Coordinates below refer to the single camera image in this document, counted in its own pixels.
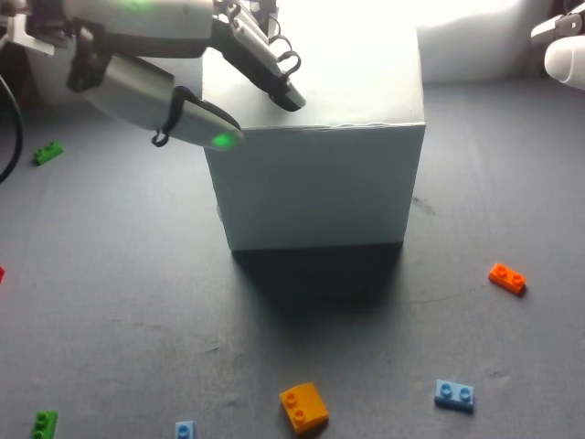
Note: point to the brown cardboard box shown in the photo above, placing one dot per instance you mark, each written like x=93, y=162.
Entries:
x=315, y=187

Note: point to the orange-yellow sloped toy brick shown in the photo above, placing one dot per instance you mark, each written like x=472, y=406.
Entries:
x=303, y=408

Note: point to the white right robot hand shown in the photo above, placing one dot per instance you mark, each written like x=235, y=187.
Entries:
x=566, y=55

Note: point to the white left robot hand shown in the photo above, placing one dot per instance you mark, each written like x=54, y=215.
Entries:
x=137, y=27

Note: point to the orange-red toy brick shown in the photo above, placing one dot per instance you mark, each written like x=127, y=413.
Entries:
x=507, y=278

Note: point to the blue two-stud toy brick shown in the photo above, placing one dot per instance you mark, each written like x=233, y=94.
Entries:
x=454, y=396

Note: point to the light blue toy brick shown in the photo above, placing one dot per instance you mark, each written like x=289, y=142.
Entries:
x=184, y=431

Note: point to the green toy brick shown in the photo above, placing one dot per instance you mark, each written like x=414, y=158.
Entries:
x=48, y=153
x=44, y=425

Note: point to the grey table cloth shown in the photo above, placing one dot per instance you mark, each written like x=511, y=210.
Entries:
x=114, y=343

